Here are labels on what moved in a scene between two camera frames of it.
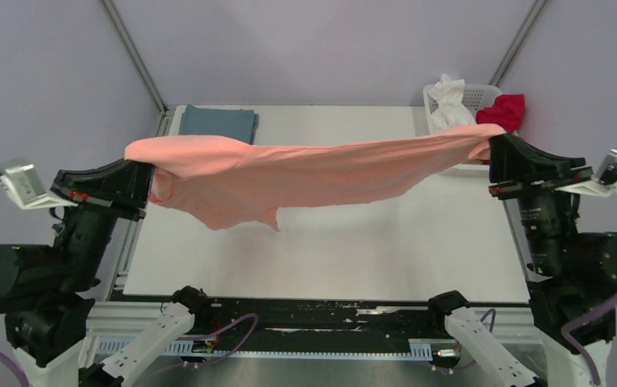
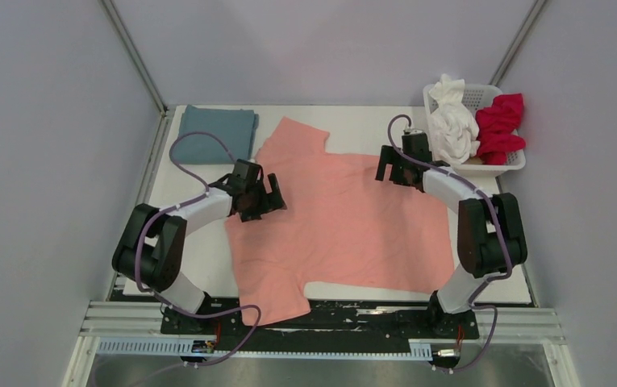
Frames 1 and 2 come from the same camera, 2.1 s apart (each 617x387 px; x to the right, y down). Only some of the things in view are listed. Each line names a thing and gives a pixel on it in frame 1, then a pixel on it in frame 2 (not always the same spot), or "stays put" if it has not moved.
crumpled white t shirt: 450,111 stays put
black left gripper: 127,179 -> 270,201
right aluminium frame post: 517,42 stays put
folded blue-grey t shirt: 235,123 stays put
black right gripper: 511,159 -> 389,157
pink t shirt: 211,178 -> 341,227
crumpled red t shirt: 508,110 stays put
